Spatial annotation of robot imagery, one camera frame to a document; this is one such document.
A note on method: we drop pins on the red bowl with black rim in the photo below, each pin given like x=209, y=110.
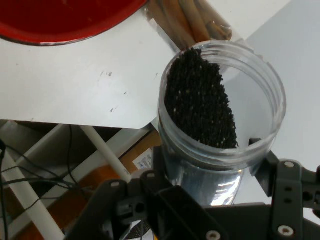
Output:
x=62, y=20

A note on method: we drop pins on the spice jar white patterned lid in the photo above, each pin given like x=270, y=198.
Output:
x=195, y=22

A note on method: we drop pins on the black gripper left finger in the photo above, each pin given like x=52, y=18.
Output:
x=160, y=200

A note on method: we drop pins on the clear jar with black seeds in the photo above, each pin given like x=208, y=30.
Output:
x=200, y=100

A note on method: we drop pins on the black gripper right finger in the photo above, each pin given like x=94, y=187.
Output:
x=287, y=195

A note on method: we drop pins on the white table frame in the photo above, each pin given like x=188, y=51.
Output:
x=110, y=157

